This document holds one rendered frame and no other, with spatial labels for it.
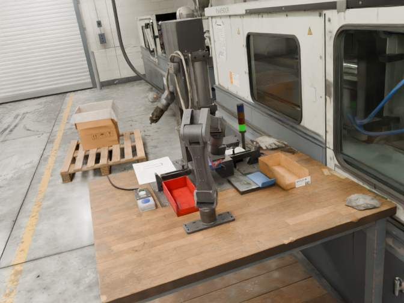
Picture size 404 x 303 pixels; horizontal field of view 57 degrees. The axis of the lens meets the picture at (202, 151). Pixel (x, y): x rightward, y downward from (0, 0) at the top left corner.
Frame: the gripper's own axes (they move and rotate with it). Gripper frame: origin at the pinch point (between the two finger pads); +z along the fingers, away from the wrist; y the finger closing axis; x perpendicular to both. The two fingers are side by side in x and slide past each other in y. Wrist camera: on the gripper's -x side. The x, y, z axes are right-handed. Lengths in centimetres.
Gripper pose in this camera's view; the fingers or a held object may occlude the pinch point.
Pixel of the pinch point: (213, 163)
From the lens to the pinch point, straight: 173.5
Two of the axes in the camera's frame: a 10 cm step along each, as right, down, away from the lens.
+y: -3.4, -7.2, 6.1
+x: -9.4, 2.2, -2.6
